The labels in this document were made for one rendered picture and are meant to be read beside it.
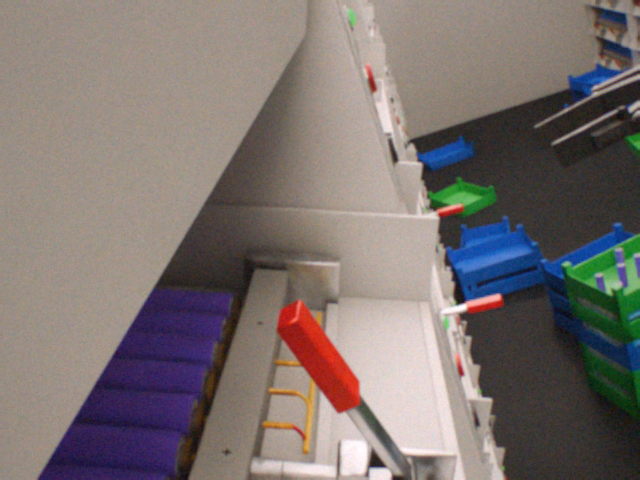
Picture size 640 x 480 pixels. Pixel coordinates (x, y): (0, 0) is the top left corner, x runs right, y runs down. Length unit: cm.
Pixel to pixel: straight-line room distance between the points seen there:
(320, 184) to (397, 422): 13
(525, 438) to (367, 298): 159
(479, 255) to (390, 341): 236
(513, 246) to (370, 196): 236
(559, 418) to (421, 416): 170
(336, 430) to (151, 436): 8
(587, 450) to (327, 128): 161
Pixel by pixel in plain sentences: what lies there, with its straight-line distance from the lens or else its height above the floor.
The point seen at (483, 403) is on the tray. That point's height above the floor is 95.
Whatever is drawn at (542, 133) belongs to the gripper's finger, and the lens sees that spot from 81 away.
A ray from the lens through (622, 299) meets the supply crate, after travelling 173.
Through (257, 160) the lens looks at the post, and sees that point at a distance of 35.
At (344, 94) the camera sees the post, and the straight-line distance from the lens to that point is 33.
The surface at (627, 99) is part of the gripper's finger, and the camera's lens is 83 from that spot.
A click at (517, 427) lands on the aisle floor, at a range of 197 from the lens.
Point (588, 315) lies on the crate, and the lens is 186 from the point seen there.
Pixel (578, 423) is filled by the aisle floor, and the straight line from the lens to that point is 196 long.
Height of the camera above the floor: 129
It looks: 22 degrees down
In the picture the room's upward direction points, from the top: 21 degrees counter-clockwise
